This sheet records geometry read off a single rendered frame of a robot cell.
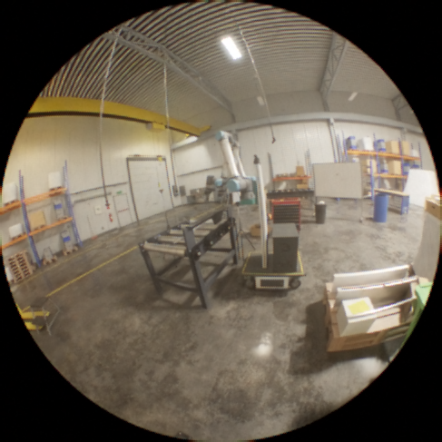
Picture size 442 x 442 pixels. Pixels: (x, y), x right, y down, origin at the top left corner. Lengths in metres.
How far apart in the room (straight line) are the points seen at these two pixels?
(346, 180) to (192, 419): 6.24
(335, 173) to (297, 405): 5.74
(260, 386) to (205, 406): 0.50
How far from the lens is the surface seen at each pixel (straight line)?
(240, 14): 7.95
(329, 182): 5.84
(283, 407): 1.58
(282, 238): 1.91
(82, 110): 7.90
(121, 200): 11.25
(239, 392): 1.59
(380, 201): 5.99
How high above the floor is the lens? 1.56
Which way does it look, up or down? 14 degrees down
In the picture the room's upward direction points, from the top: 9 degrees counter-clockwise
